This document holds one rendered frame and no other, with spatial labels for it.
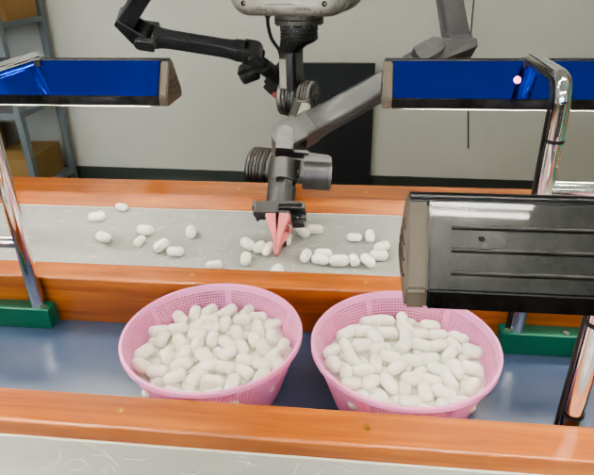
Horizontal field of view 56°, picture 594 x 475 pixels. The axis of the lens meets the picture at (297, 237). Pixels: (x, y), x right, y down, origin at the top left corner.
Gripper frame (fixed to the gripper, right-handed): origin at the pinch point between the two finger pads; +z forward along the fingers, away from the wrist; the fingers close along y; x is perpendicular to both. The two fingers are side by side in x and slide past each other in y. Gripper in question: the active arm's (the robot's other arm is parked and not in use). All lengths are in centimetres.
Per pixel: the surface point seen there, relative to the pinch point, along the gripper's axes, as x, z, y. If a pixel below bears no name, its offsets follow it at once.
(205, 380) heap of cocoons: -20.6, 28.0, -5.6
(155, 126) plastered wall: 165, -146, -101
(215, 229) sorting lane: 9.1, -8.6, -14.9
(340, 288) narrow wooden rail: -8.8, 10.2, 12.5
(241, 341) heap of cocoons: -15.0, 21.1, -2.1
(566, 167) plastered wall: 174, -126, 130
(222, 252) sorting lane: 2.9, -0.8, -11.3
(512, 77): -26, -19, 38
